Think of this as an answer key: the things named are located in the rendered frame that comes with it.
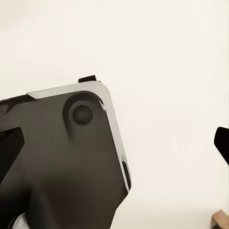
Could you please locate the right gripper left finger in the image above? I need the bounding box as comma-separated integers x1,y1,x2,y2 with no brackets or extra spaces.
0,127,25,184

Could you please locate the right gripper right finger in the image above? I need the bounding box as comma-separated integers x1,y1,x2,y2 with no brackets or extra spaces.
214,127,229,165

